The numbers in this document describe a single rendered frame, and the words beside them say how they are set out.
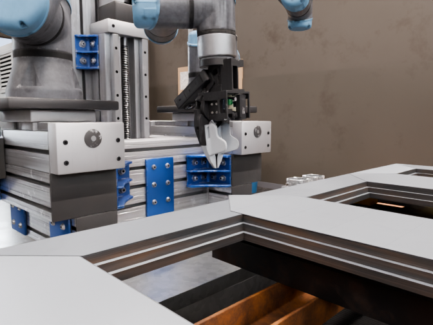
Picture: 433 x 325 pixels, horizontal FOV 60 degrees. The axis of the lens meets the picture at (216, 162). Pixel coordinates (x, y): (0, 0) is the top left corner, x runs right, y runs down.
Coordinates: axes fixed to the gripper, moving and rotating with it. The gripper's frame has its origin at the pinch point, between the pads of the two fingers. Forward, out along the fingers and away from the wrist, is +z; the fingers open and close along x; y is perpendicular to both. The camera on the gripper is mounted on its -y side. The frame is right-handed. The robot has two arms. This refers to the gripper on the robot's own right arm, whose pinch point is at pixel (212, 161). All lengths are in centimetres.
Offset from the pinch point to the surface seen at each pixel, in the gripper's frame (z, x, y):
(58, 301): 5.5, -43.4, 22.4
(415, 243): 6.8, -8.0, 40.1
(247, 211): 6.2, -9.0, 15.7
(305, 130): 13, 392, -195
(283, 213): 6.4, -6.1, 20.5
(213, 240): 8.5, -18.0, 16.2
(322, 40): -100, 395, -172
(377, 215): 6.9, 2.4, 32.2
